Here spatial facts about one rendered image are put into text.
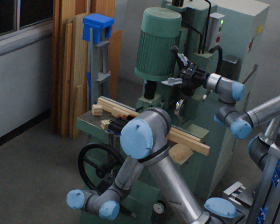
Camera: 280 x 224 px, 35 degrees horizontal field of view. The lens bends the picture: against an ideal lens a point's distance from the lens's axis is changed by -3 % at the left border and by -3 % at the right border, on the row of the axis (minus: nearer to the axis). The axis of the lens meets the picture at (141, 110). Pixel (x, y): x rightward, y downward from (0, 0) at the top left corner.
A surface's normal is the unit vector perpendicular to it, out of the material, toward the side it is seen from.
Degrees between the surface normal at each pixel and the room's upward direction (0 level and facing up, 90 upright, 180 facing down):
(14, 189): 0
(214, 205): 7
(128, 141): 84
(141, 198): 90
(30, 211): 0
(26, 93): 90
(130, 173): 96
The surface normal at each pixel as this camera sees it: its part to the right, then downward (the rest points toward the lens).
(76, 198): -0.37, -0.16
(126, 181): -0.12, 0.55
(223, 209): 0.20, -0.92
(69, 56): 0.88, 0.29
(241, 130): 0.26, 0.48
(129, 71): -0.46, 0.36
